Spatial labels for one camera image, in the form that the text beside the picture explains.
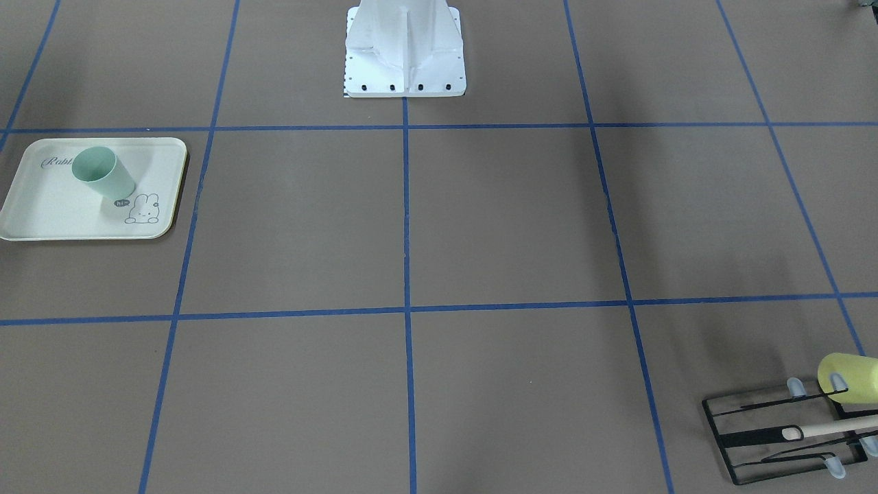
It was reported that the pale green plastic cup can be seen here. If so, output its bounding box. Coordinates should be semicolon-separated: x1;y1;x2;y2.
71;146;136;201

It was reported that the white rabbit print tray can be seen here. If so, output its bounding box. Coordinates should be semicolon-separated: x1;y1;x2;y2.
1;137;188;242

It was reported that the yellow plastic cup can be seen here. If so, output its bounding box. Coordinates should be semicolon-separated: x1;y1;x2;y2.
817;353;877;404

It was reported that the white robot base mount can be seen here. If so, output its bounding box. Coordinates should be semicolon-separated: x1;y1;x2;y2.
343;1;467;98

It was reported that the black wire cup rack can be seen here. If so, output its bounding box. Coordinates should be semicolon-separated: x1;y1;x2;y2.
700;377;876;486

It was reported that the wooden rack handle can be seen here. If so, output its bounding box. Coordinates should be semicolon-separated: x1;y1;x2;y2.
781;415;877;441

